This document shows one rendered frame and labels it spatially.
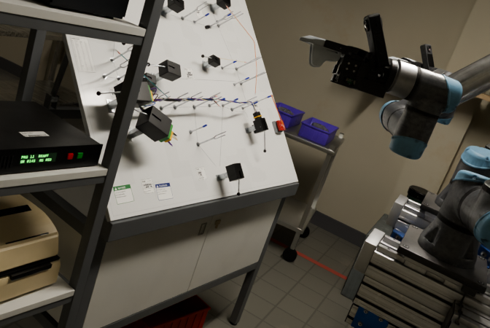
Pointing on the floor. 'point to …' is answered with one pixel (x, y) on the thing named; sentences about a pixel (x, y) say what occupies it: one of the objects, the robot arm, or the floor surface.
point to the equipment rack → (22, 179)
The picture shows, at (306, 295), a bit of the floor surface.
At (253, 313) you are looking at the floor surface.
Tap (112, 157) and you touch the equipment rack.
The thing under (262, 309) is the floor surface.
